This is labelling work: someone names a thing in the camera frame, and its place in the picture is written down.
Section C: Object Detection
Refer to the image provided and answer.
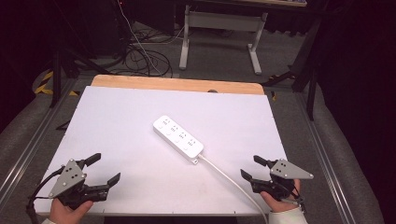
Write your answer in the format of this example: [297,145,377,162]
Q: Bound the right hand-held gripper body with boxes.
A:
[249,158,315,201]

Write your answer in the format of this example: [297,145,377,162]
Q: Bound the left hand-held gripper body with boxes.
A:
[48,159,110,210]

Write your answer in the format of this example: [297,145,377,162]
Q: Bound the person's right hand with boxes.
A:
[260,178,302,214]

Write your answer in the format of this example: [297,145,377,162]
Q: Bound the person's left hand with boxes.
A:
[49,198,94,224]

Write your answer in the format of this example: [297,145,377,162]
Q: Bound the white board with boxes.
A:
[33,85,288,217]

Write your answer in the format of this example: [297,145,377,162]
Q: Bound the white power strip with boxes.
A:
[152,115,205,165]

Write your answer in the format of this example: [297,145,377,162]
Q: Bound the yellow black floor tape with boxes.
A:
[33,70,79,97]

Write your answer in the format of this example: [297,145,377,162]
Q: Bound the black metal stand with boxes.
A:
[49,46,110,108]
[261,15,325,121]

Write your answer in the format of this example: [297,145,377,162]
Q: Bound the white power strip cable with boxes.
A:
[198,153,269,224]

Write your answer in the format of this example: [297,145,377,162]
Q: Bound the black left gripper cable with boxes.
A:
[25,166,65,224]

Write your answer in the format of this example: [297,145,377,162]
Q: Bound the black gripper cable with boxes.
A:
[25,166,65,224]
[289,186,308,215]

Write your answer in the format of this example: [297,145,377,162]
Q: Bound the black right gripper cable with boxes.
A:
[289,186,308,215]

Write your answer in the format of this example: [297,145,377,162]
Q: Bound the aluminium rail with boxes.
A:
[295,92,358,224]
[0,77,78,202]

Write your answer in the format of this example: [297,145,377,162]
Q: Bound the black floor cables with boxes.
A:
[106,21,188,78]

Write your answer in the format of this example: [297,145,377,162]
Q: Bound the thin white cable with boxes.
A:
[116,0,164,77]

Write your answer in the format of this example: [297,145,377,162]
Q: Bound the white metal frame desk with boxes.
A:
[178,0,309,76]

